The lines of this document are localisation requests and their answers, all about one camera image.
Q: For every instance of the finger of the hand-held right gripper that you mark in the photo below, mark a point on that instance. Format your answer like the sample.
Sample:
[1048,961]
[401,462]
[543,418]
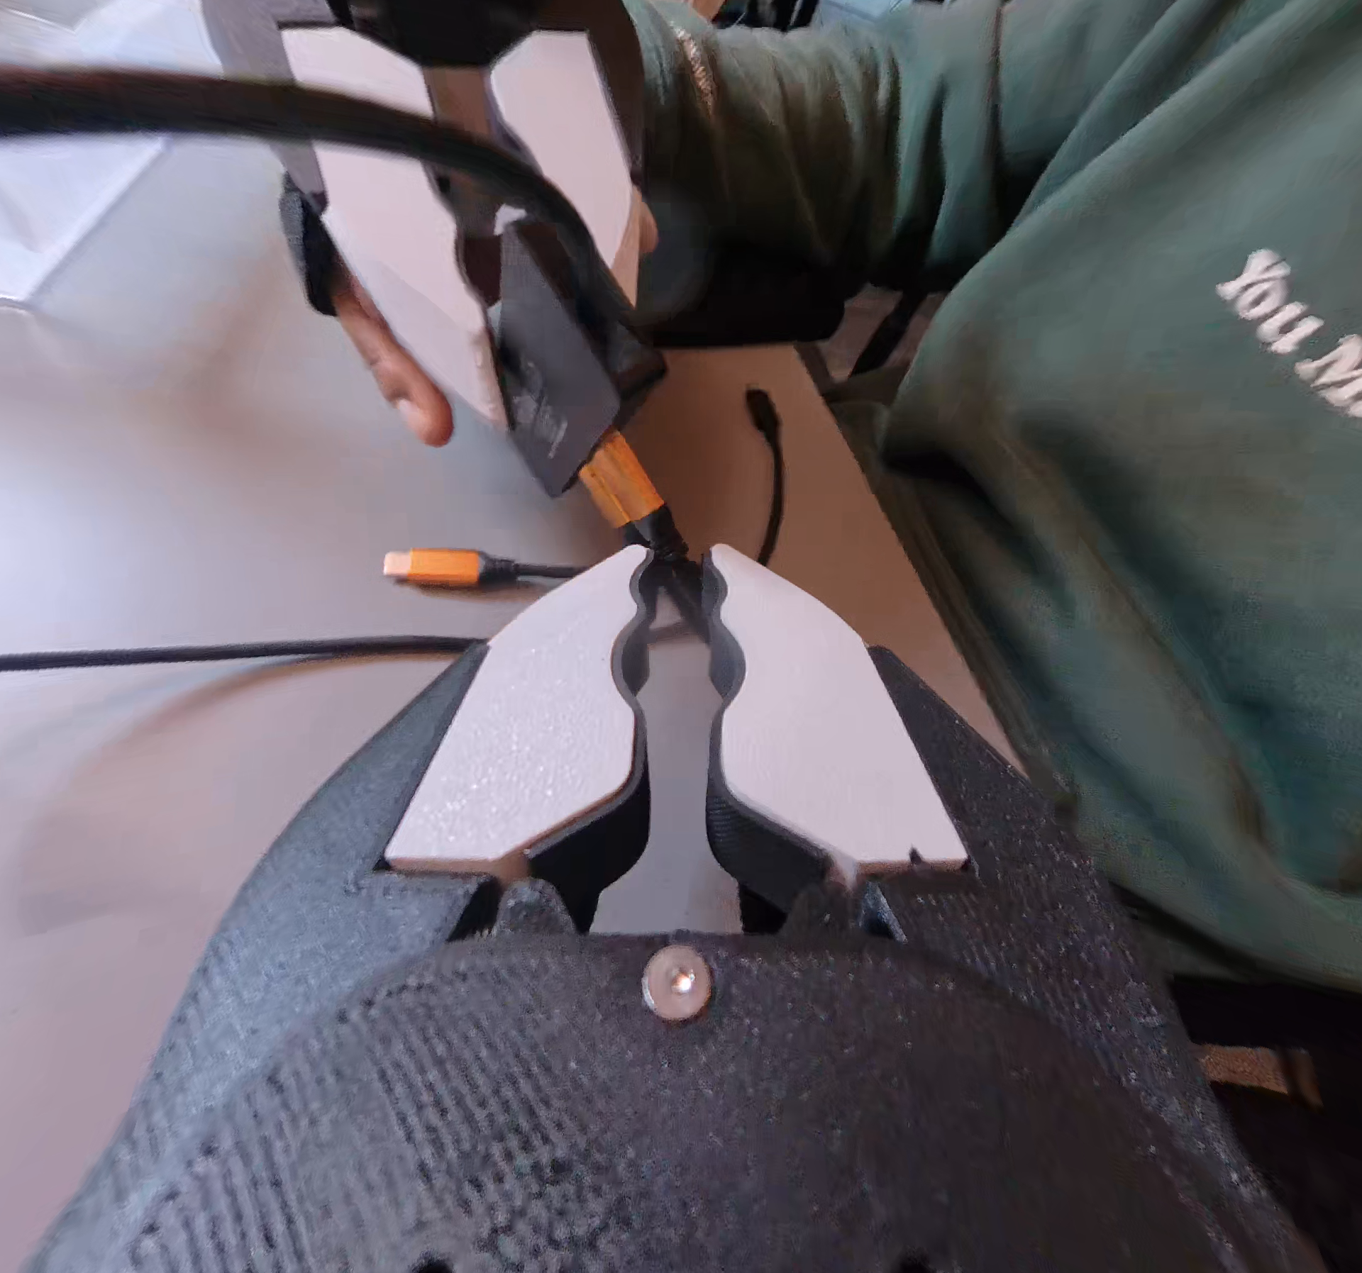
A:
[575,114]
[404,263]

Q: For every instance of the slim black USB hub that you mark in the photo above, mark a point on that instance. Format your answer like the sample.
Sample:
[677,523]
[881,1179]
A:
[553,391]

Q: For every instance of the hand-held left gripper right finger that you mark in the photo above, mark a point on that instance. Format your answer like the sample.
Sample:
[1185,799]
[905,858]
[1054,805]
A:
[830,742]

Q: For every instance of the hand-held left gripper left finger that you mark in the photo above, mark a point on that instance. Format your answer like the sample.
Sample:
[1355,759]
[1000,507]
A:
[521,742]

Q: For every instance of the person's right forearm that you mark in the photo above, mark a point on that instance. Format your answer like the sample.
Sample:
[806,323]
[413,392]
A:
[809,145]

